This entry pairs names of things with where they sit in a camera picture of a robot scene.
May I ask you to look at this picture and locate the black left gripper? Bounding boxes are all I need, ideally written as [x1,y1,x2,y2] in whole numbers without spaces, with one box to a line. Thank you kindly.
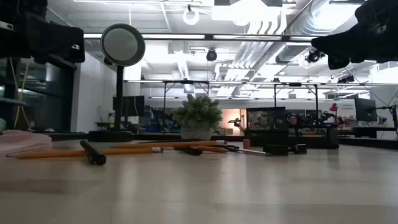
[23,12,85,70]

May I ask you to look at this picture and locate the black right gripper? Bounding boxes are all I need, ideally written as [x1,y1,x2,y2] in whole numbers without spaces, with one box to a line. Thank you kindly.
[310,18,398,71]

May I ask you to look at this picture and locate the black mesh desk organizer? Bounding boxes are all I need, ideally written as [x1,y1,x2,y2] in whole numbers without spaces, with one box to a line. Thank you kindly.
[245,106,340,149]

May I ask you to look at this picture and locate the pink sticky note pad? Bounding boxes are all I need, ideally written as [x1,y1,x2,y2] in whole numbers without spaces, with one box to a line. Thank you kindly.
[0,129,53,156]

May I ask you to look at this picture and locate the black binder clip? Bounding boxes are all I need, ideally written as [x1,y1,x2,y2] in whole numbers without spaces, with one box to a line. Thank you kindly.
[292,143,308,155]
[263,144,289,156]

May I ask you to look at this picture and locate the black pen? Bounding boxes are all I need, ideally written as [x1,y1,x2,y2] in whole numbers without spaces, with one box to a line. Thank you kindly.
[174,146,203,156]
[79,139,107,166]
[139,138,200,144]

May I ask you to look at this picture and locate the black desk lamp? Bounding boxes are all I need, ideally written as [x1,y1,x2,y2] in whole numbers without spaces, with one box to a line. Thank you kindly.
[88,23,146,143]

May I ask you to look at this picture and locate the red desk lamp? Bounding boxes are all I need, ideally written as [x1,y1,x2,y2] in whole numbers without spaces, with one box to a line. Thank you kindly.
[329,102,339,124]

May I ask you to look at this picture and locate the black computer monitor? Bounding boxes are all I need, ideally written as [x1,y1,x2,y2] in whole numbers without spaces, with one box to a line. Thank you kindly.
[113,95,146,118]
[354,98,377,123]

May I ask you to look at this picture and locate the green potted artificial plant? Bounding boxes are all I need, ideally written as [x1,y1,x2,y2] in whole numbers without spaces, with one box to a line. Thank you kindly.
[172,94,223,141]

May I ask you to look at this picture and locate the silver ventilation duct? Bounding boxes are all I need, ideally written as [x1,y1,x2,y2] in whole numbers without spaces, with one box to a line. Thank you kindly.
[275,0,371,65]

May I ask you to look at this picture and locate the black background frame rig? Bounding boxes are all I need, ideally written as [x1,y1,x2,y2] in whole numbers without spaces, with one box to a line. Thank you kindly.
[273,82,320,108]
[163,80,210,125]

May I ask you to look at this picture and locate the yellow cable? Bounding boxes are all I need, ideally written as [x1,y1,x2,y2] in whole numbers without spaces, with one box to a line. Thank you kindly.
[9,57,30,130]

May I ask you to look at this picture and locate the black overhead frame beam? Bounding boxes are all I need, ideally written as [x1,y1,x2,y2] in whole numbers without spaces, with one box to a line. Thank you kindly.
[83,33,315,43]

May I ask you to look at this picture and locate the white ring light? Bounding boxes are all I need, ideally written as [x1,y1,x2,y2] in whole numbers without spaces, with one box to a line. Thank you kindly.
[182,9,200,26]

